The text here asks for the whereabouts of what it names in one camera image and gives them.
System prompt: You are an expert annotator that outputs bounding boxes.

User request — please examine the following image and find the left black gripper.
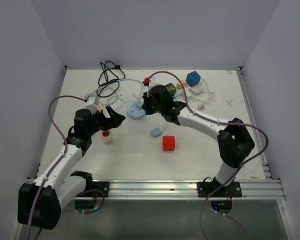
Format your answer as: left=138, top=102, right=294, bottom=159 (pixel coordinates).
left=86, top=105, right=124, bottom=137

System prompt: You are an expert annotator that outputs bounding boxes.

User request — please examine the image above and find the mint green charger plug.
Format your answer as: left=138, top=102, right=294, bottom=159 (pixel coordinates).
left=135, top=101, right=143, bottom=111

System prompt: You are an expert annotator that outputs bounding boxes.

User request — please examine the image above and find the beige red power strip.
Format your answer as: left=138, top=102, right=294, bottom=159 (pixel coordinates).
left=102, top=130, right=113, bottom=145

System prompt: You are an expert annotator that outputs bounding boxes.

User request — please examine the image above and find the round light blue socket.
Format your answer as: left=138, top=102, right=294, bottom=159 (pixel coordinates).
left=127, top=101, right=146, bottom=120

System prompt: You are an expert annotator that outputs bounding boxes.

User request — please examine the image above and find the dark green cube adapter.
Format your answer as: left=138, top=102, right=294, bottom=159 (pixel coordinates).
left=165, top=83, right=177, bottom=97

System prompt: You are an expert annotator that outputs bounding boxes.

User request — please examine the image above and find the light blue charger plug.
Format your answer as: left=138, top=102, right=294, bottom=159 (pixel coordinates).
left=149, top=127, right=162, bottom=138

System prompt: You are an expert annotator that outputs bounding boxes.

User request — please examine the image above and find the red cube adapter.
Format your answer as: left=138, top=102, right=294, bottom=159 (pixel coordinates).
left=162, top=135, right=176, bottom=152

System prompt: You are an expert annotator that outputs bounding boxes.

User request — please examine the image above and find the white multicolour power strip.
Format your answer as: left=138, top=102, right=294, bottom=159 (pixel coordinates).
left=173, top=81, right=205, bottom=99

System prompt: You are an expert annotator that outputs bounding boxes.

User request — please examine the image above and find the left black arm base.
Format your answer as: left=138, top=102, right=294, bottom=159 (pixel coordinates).
left=74, top=181, right=110, bottom=215

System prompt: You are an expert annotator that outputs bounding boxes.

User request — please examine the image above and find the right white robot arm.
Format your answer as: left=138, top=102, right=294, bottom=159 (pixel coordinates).
left=142, top=84, right=255, bottom=197

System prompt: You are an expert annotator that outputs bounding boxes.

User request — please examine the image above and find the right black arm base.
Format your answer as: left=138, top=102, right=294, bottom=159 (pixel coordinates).
left=196, top=177, right=243, bottom=214

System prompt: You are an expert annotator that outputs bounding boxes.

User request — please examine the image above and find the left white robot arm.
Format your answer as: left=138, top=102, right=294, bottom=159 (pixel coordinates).
left=17, top=106, right=126, bottom=230

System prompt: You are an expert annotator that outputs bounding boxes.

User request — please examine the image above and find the yellow charger plug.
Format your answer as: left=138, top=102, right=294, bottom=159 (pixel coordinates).
left=176, top=80, right=186, bottom=91

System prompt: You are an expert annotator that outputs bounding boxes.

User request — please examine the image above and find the blue cube adapter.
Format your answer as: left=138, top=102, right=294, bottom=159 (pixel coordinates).
left=185, top=71, right=201, bottom=87

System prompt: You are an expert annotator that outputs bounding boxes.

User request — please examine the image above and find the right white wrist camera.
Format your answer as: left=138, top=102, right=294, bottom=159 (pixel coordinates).
left=142, top=77, right=159, bottom=89

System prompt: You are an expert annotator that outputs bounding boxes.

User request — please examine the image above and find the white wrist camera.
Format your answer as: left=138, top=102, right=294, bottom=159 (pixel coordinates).
left=142, top=77, right=159, bottom=89
left=85, top=96, right=111, bottom=120

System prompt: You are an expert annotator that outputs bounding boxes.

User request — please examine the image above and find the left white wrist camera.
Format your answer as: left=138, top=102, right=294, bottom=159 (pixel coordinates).
left=85, top=96, right=111, bottom=120

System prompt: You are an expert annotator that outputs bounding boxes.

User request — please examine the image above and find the black power cord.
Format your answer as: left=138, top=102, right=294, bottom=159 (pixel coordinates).
left=96, top=60, right=126, bottom=98

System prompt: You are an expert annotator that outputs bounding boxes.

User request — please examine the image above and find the white power cord with plug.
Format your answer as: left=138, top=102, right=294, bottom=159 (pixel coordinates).
left=189, top=78, right=216, bottom=111

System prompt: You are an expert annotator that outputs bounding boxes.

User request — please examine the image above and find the aluminium rail frame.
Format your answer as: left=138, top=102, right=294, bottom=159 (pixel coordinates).
left=38, top=70, right=284, bottom=200

